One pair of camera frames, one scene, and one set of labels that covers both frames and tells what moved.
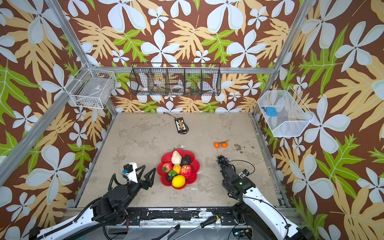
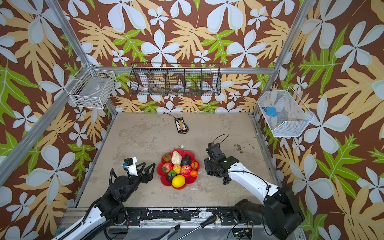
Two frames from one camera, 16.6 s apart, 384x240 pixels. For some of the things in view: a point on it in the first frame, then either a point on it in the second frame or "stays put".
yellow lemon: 178,181 stays put
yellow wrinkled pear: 177,168 stays put
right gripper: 225,169 → 214,168
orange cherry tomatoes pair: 223,144 → 193,173
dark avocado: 186,160 stays put
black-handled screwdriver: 208,221 stays put
